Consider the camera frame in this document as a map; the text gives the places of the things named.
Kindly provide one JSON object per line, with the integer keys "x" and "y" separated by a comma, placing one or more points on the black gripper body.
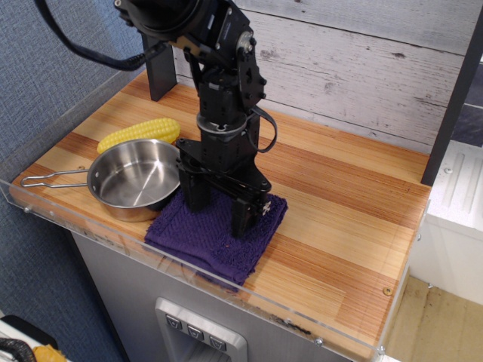
{"x": 226, "y": 154}

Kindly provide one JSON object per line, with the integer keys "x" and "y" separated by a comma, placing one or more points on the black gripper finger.
{"x": 245, "y": 214}
{"x": 196, "y": 189}

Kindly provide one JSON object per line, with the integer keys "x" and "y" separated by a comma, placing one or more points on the purple cloth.
{"x": 204, "y": 238}

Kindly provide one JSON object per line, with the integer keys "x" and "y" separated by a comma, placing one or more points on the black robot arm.
{"x": 219, "y": 45}

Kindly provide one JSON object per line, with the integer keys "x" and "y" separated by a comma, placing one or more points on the yellow toy corn cob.
{"x": 164, "y": 129}

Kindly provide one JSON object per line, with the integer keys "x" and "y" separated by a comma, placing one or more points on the stainless steel pan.
{"x": 132, "y": 181}

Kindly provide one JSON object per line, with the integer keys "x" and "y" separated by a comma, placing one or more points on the grey toy kitchen cabinet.
{"x": 129, "y": 289}

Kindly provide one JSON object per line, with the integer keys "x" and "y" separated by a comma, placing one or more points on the silver dispenser button panel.
{"x": 188, "y": 336}

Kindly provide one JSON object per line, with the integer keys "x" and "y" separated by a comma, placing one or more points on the white ribbed sink unit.
{"x": 447, "y": 252}

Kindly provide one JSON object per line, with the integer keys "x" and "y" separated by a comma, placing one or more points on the yellow object bottom left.
{"x": 47, "y": 353}

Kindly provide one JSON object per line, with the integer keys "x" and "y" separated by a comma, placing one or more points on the dark left upright post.
{"x": 161, "y": 74}

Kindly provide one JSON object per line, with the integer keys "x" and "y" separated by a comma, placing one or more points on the dark upright post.
{"x": 461, "y": 89}
{"x": 161, "y": 74}

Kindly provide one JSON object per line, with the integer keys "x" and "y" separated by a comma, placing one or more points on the dark right upright post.
{"x": 461, "y": 89}

